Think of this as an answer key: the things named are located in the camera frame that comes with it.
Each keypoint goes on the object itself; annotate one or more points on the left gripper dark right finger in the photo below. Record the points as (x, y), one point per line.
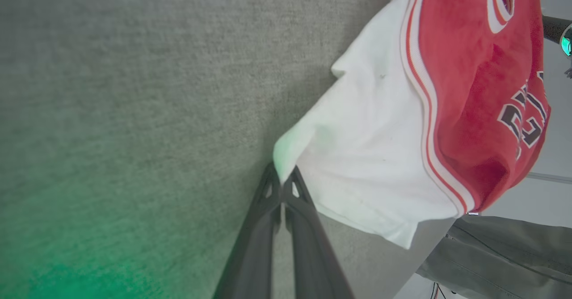
(313, 263)

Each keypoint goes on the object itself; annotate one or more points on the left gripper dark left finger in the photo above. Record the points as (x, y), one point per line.
(254, 254)

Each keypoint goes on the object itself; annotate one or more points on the red and white basketball jersey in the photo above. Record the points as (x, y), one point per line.
(380, 133)

